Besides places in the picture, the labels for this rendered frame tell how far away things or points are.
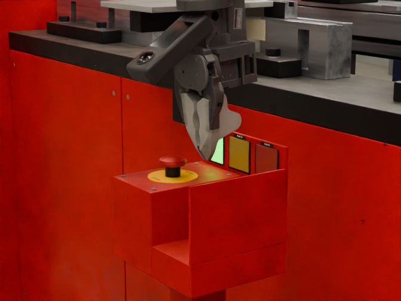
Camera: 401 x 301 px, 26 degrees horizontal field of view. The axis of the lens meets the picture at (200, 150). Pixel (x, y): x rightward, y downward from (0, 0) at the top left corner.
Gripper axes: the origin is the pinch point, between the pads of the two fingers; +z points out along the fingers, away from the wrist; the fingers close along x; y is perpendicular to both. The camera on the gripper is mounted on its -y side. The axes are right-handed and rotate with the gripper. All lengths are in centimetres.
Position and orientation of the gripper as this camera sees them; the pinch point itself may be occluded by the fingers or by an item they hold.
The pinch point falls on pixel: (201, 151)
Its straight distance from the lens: 114.1
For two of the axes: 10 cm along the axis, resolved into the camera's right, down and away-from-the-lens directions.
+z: 0.7, 9.6, 2.8
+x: -5.7, -1.9, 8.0
